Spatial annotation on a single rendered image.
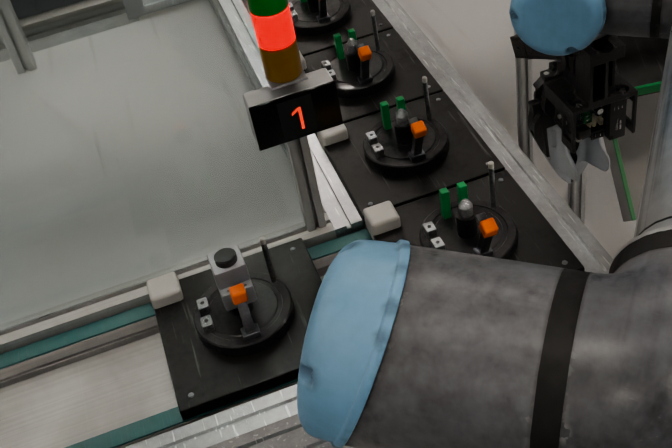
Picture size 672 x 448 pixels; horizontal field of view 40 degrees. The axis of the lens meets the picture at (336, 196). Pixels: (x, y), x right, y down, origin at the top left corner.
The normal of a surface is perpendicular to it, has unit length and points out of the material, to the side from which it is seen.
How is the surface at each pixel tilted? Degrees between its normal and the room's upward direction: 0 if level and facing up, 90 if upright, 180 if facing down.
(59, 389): 0
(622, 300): 10
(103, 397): 0
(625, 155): 45
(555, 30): 90
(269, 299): 0
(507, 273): 18
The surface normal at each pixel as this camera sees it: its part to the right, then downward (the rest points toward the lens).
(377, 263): -0.13, -0.84
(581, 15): -0.34, 0.66
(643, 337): 0.05, -0.57
